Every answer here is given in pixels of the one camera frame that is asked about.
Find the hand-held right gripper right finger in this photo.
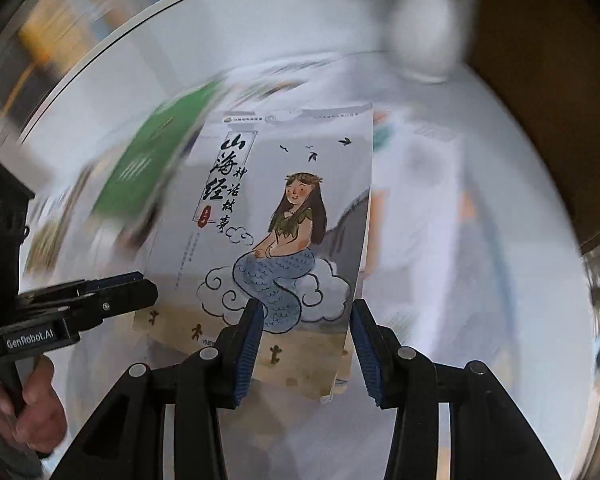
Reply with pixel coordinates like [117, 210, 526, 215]
[349, 299, 561, 480]

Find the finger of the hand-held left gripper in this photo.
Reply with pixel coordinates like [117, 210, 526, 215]
[17, 271, 146, 306]
[62, 280, 159, 333]

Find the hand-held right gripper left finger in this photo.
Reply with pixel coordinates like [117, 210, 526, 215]
[67, 298, 266, 480]

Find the green book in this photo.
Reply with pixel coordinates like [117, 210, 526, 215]
[87, 80, 226, 246]

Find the white mermaid cover book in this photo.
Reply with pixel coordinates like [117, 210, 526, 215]
[132, 101, 373, 405]

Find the row of colourful books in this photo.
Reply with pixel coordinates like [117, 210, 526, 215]
[0, 0, 146, 126]

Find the person's left hand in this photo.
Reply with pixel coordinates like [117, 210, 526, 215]
[0, 356, 68, 454]

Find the brown wooden panel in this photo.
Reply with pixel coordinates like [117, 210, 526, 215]
[472, 0, 600, 256]

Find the white ribbed vase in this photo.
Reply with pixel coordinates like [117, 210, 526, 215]
[390, 0, 473, 83]

